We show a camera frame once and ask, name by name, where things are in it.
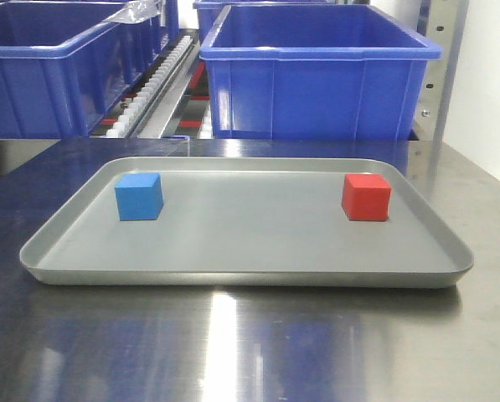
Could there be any blue plastic bin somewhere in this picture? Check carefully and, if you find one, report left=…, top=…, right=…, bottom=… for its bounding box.
left=0, top=1, right=160, bottom=139
left=200, top=4, right=442, bottom=141

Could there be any blue foam cube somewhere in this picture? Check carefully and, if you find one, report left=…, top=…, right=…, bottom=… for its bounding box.
left=115, top=173, right=163, bottom=221

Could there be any clear plastic bag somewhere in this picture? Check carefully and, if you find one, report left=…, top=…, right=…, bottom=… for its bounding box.
left=106, top=0, right=166, bottom=26

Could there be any red foam cube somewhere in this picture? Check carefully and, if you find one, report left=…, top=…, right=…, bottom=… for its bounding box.
left=342, top=173, right=392, bottom=222

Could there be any blue plastic bin right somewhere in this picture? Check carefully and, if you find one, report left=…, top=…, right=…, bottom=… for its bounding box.
left=200, top=4, right=442, bottom=141

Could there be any white roller track rail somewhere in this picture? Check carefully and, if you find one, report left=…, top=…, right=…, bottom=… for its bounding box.
left=103, top=35, right=199, bottom=139

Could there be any grey metal tray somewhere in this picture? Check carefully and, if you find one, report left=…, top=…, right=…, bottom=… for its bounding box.
left=19, top=157, right=474, bottom=288

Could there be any blue plastic bin left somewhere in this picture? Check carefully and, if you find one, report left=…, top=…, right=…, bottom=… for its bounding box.
left=0, top=1, right=160, bottom=139

